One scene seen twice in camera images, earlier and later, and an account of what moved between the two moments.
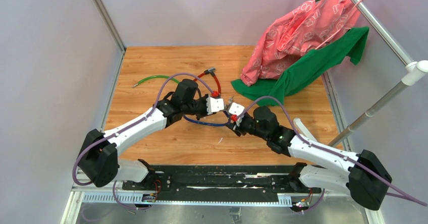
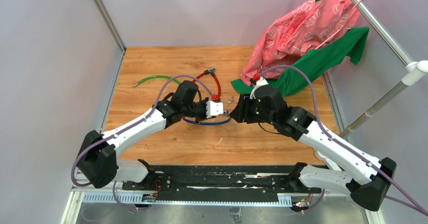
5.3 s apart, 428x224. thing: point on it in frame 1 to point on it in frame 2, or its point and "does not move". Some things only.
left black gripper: (204, 99) does not move
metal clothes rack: (415, 71) does not move
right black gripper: (238, 130) to (242, 110)
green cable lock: (156, 76) does not move
